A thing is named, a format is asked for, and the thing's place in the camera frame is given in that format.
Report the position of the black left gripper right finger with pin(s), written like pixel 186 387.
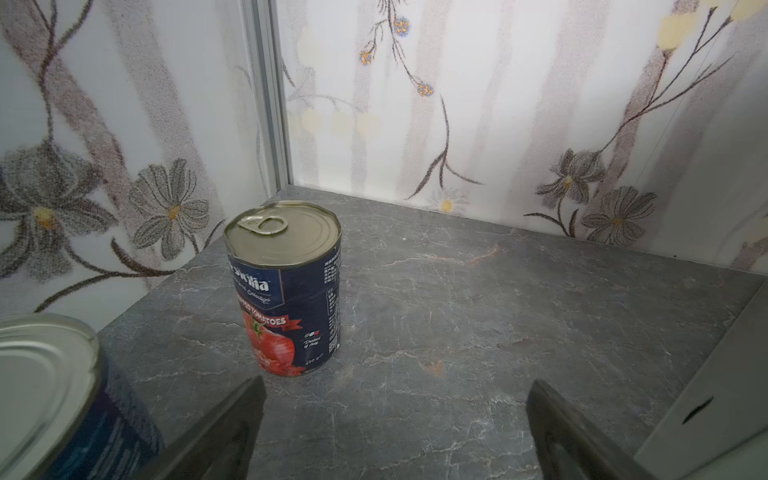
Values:
pixel 570 446

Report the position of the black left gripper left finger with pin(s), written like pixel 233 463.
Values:
pixel 220 445

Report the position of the grey metal cabinet box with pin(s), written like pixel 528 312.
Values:
pixel 722 407

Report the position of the blue labelled tin can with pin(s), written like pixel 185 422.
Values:
pixel 67 410

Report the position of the dark blue tomato can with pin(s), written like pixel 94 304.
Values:
pixel 285 261

